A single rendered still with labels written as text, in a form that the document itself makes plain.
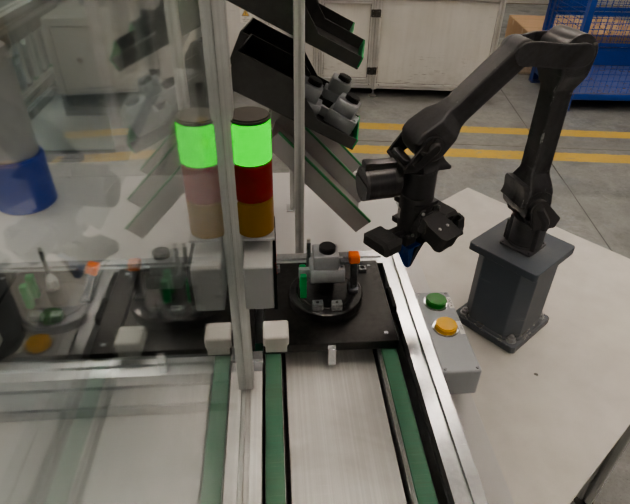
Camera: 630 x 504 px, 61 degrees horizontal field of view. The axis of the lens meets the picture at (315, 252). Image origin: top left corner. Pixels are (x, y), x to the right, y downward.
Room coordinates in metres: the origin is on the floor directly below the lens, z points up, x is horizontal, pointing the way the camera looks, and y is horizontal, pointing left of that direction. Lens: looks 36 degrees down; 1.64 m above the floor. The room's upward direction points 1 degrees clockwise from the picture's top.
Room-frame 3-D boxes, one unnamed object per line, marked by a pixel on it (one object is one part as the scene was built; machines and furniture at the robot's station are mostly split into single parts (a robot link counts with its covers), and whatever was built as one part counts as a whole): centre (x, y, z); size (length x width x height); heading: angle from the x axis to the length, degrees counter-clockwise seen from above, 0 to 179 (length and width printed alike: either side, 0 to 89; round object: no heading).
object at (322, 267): (0.79, -0.01, 1.06); 0.08 x 0.04 x 0.07; 95
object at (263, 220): (0.59, 0.08, 1.28); 0.05 x 0.05 x 0.05
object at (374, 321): (0.79, -0.02, 0.96); 0.24 x 0.24 x 0.02; 5
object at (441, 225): (0.75, -0.21, 1.16); 0.07 x 0.07 x 0.06; 41
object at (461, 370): (0.72, -0.24, 0.93); 0.21 x 0.07 x 0.06; 5
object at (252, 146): (0.59, 0.08, 1.38); 0.05 x 0.05 x 0.05
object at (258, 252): (0.59, 0.08, 1.29); 0.12 x 0.05 x 0.25; 5
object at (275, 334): (0.68, 0.07, 0.97); 0.05 x 0.05 x 0.04; 5
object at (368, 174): (0.78, -0.13, 1.26); 0.12 x 0.08 x 0.11; 105
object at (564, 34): (0.85, -0.38, 1.30); 0.07 x 0.06 x 0.32; 15
